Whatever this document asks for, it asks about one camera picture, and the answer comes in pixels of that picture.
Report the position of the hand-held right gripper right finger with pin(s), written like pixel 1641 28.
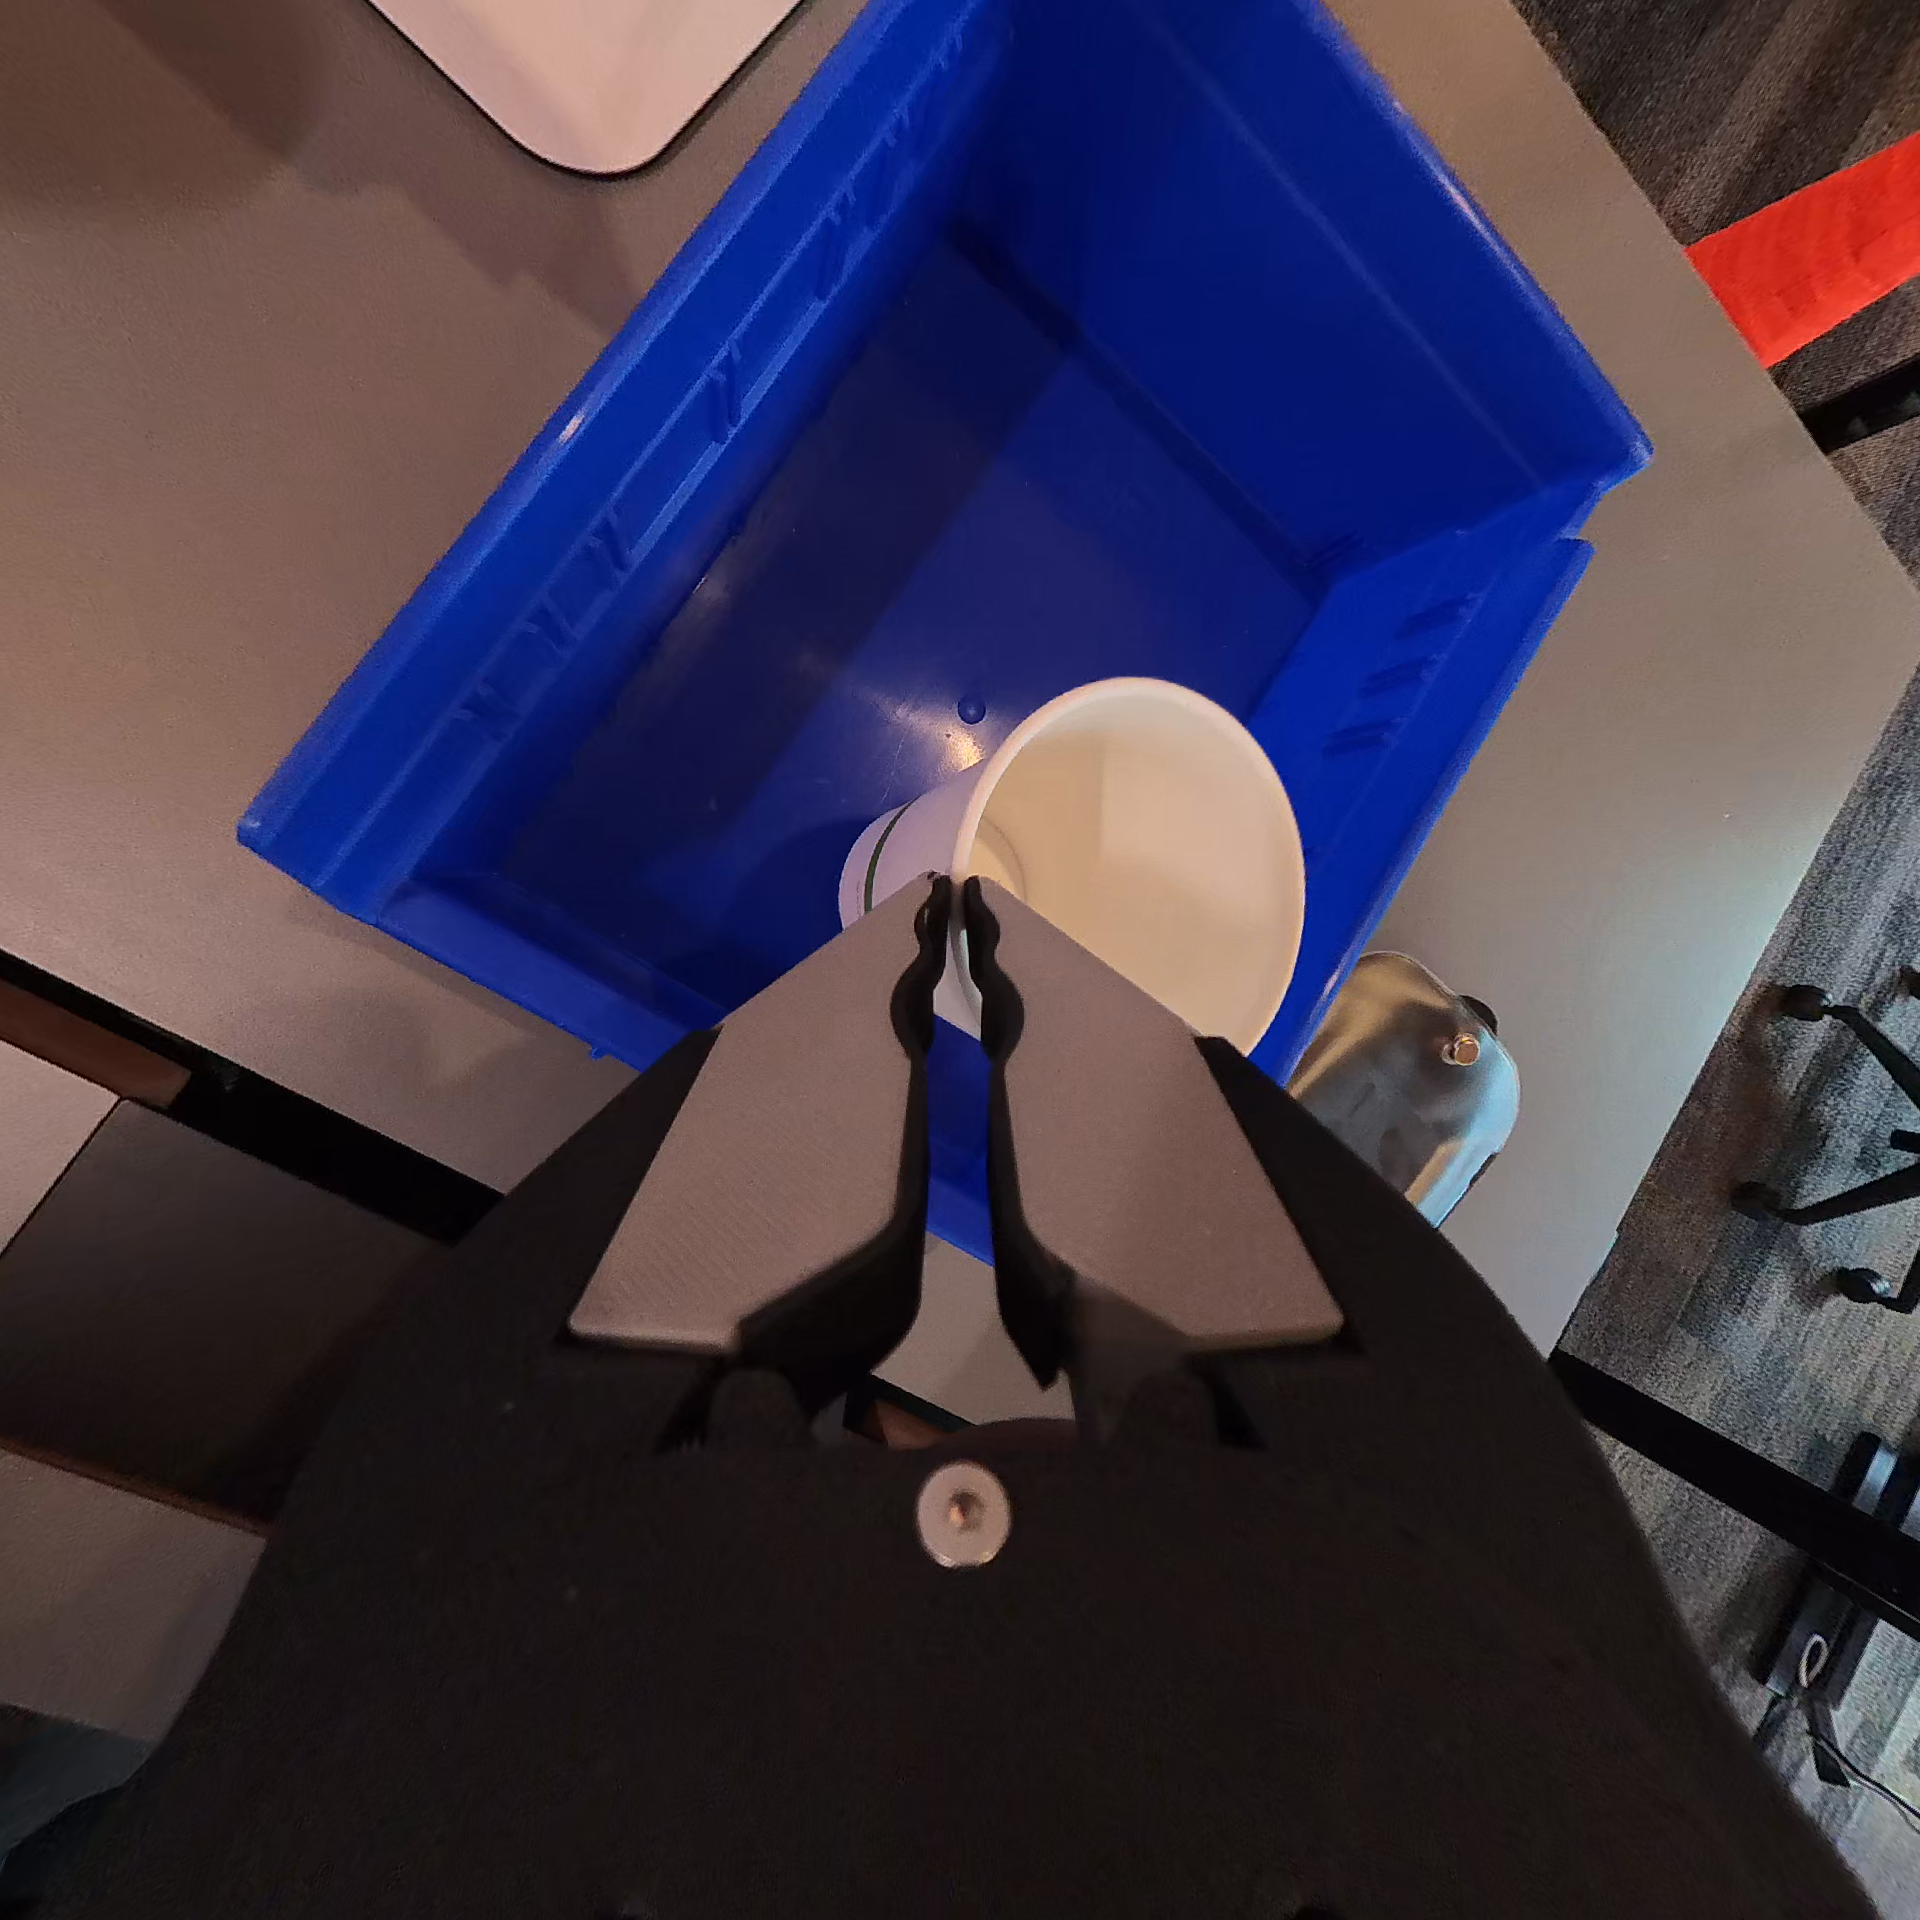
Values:
pixel 1154 1185

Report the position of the blue plastic bin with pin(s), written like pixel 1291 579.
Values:
pixel 901 523

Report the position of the white paper cup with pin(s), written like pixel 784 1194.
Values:
pixel 1154 854

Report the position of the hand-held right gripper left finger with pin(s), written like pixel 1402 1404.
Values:
pixel 779 1171

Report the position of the black office chair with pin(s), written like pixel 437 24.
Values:
pixel 1875 1045

